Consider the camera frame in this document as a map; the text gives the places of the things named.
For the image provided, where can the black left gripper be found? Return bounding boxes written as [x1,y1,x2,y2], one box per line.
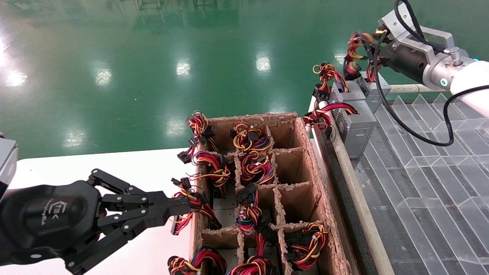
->
[0,169,193,275]

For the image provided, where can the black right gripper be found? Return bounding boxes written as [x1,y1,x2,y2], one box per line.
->
[365,36,432,75]

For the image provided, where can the grey power supply with wires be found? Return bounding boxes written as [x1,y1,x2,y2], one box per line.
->
[189,151,232,197]
[311,61,367,105]
[301,100,377,159]
[177,111,220,164]
[227,233,279,275]
[230,121,274,151]
[168,177,239,235]
[237,150,275,186]
[285,222,330,271]
[234,183,277,245]
[343,31,392,114]
[167,245,239,275]

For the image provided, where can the brown cardboard divider box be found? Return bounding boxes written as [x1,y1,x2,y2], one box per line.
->
[189,112,352,275]

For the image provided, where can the clear plastic divider tray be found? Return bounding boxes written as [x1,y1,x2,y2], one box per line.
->
[361,94,489,275]

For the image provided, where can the black cable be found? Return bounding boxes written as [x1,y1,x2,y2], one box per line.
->
[372,32,489,147]
[393,0,459,52]

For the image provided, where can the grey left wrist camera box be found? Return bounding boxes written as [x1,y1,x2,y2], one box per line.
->
[0,137,18,192]

